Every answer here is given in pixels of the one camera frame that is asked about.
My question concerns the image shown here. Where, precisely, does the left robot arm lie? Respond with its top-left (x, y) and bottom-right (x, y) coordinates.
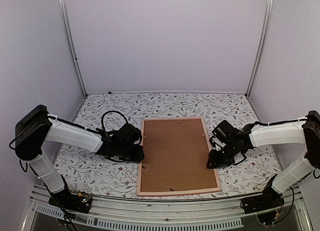
top-left (9, 104), bottom-right (145, 208)

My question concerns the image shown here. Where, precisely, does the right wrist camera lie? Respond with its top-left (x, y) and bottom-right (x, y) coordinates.
top-left (212, 120), bottom-right (240, 144)

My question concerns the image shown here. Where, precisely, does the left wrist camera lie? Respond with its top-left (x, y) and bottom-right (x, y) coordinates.
top-left (115, 123), bottom-right (141, 145)

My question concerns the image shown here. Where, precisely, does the floral patterned table cover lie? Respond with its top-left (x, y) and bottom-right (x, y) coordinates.
top-left (54, 93), bottom-right (282, 200)

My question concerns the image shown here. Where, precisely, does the perforated metal strip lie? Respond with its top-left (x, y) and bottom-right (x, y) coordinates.
top-left (34, 203), bottom-right (244, 229)

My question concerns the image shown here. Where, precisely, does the aluminium corner post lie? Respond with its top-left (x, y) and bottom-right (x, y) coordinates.
top-left (58, 0), bottom-right (88, 98)
top-left (245, 0), bottom-right (274, 99)

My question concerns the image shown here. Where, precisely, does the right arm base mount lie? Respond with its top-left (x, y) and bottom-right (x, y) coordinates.
top-left (240, 193), bottom-right (285, 214)

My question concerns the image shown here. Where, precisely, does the pink wooden picture frame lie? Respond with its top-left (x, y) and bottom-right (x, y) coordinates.
top-left (135, 116), bottom-right (222, 197)

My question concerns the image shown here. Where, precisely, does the brown fibreboard backing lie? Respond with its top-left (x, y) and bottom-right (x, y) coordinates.
top-left (139, 118), bottom-right (219, 193)

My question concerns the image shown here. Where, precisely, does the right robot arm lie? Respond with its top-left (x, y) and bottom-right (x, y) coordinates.
top-left (206, 110), bottom-right (320, 209)

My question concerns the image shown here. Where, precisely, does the right aluminium corner post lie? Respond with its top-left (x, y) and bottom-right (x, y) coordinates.
top-left (245, 0), bottom-right (274, 99)

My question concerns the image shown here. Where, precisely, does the aluminium front rail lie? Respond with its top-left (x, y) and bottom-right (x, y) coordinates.
top-left (22, 185), bottom-right (313, 231)

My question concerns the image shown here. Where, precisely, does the left aluminium corner post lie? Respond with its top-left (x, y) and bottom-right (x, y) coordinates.
top-left (58, 0), bottom-right (88, 98)

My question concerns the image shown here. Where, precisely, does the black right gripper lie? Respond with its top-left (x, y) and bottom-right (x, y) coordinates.
top-left (206, 141), bottom-right (238, 169)

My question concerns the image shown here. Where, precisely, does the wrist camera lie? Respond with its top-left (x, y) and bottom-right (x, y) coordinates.
top-left (115, 123), bottom-right (141, 145)
top-left (212, 120), bottom-right (240, 144)

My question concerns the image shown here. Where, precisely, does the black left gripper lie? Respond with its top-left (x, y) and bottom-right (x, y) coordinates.
top-left (116, 145), bottom-right (145, 163)

